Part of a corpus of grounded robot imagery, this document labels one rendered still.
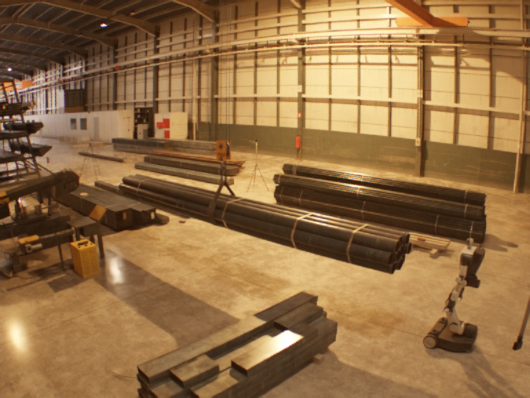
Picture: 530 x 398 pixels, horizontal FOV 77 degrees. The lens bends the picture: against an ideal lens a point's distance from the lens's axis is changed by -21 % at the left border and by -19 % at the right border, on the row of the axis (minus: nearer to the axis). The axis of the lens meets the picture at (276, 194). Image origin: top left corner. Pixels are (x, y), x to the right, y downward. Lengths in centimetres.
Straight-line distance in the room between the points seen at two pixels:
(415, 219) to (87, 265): 719
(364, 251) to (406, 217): 507
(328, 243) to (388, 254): 82
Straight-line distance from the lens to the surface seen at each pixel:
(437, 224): 963
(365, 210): 1026
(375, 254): 480
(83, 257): 741
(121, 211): 983
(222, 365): 430
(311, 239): 522
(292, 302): 528
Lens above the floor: 303
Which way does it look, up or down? 14 degrees down
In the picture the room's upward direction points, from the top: straight up
